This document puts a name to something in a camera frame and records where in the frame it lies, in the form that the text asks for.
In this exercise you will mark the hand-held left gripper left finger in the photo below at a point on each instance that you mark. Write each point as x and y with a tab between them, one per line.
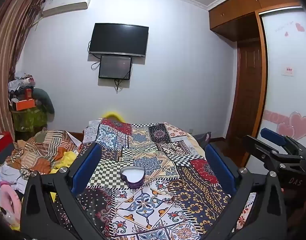
89	160

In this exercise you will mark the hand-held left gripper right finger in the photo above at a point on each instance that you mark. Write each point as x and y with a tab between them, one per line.
218	166

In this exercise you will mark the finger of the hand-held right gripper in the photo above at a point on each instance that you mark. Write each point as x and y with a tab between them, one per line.
265	152
273	135

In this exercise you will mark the purple heart-shaped tin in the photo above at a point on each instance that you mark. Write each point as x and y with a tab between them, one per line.
135	182

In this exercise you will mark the yellow cloth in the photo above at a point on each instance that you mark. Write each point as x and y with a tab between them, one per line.
66	160

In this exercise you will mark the dark purple cloth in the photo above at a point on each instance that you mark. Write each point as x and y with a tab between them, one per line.
203	137

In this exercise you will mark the cream bedsheet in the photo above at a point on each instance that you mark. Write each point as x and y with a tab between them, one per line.
194	142

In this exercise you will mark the orange striped quilt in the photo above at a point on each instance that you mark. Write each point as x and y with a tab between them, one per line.
42	150

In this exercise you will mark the dark wooden door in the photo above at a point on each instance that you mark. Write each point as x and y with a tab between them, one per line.
248	92

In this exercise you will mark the yellow pillow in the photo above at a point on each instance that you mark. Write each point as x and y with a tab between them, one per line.
112	116

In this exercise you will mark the small paper notice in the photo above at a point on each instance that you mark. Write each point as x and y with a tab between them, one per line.
287	71

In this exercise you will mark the green cloth-covered cabinet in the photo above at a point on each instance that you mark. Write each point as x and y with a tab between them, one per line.
27	120

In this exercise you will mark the colourful patchwork blanket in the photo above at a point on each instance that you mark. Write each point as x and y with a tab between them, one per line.
153	205

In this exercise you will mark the pile of mixed clothes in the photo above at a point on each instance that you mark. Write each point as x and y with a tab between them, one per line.
5	172

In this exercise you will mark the long orange box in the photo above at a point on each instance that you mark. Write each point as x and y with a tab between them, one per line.
24	104

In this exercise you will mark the pink plush item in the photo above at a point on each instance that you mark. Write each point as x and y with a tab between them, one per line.
14	202

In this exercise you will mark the large red box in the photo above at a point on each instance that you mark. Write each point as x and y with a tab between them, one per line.
2	142

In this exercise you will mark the small red box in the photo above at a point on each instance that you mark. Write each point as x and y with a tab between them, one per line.
28	94

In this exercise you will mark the pile of clutter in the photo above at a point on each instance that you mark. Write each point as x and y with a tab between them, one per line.
19	85

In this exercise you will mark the wooden overhead cabinet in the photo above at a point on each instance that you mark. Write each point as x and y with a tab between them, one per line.
233	12

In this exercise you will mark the striped brown curtain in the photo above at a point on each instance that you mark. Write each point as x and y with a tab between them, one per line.
7	55

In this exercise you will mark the white air conditioner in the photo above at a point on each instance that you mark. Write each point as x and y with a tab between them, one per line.
67	3

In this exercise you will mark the small black wall monitor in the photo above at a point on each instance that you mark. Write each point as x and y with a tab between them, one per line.
115	67

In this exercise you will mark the black wall television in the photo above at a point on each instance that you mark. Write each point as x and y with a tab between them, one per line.
117	40

